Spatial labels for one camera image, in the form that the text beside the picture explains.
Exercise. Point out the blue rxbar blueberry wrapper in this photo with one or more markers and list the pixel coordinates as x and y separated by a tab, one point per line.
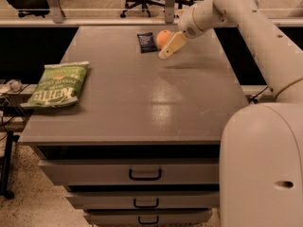
147	43

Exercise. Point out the grey drawer cabinet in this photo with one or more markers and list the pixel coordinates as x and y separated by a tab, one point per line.
134	105

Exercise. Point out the black stand at left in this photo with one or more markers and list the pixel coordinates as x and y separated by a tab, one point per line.
5	165

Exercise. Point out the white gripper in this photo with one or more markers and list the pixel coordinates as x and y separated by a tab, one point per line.
187	25

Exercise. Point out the grey drawer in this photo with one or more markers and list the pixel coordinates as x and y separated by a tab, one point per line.
144	200
147	217
131	171

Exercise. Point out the bottom grey drawer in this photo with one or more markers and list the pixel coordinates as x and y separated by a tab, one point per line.
147	217

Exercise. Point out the orange fruit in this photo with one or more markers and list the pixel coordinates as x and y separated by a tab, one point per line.
162	37

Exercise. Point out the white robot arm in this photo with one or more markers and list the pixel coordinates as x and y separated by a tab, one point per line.
261	152

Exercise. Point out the green kettle chips bag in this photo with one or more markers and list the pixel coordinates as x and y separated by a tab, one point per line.
59	86

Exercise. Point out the crumpled plastic on shelf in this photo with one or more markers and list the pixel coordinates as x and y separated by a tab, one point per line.
15	85

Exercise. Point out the middle grey drawer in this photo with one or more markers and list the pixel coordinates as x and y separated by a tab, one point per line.
144	200

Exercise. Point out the black office chair centre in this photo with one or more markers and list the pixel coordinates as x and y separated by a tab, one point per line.
151	0

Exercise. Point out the top grey drawer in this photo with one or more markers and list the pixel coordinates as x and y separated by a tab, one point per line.
131	171

